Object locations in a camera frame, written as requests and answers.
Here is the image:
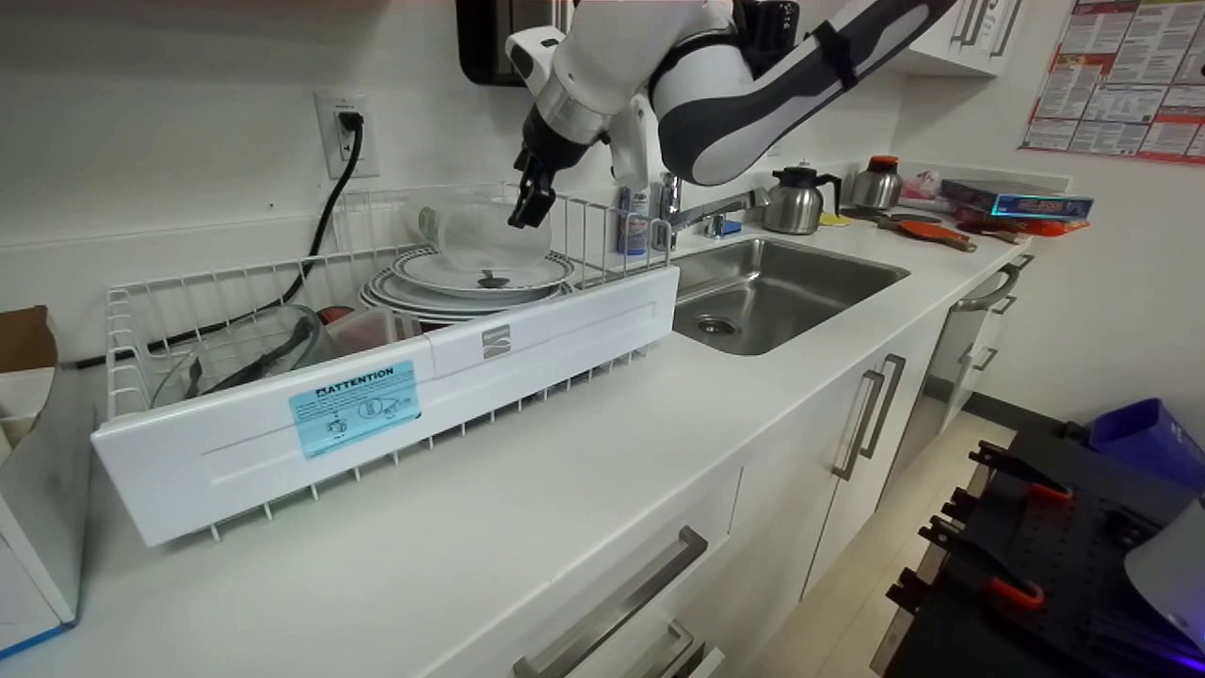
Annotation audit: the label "steel thermos jug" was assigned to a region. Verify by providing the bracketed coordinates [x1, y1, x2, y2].
[843, 155, 899, 210]

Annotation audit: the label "stainless steel sink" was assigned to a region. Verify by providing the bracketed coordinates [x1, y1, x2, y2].
[676, 236, 909, 356]

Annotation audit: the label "black power cable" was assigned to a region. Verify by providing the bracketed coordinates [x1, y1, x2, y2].
[68, 110, 370, 370]

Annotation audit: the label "chrome faucet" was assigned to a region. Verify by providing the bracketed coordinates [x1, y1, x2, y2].
[616, 176, 756, 257]

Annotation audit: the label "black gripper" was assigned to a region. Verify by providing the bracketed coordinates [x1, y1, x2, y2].
[510, 114, 583, 230]

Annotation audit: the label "blue white cardboard box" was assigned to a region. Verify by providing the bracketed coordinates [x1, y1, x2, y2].
[0, 306, 96, 659]

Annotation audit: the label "wall power outlet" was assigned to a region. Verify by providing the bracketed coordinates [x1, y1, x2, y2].
[316, 91, 376, 180]

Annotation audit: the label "white cabinet with handles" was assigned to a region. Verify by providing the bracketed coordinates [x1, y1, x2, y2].
[437, 257, 1025, 678]

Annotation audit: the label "sink drain strainer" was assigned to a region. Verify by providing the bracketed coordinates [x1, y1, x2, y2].
[697, 317, 737, 333]

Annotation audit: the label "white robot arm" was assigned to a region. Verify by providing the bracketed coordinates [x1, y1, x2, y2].
[504, 0, 957, 224]

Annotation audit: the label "orange handled tool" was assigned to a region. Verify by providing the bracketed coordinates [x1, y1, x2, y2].
[882, 213, 976, 253]

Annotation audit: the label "wall poster chart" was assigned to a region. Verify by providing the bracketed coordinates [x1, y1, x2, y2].
[1020, 0, 1205, 165]

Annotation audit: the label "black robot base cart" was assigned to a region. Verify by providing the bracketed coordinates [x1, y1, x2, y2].
[884, 433, 1205, 678]

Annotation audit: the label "white wire drying rack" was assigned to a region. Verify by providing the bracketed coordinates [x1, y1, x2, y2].
[96, 188, 678, 547]

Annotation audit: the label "steel kettle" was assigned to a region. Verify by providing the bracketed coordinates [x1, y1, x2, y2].
[761, 165, 840, 236]

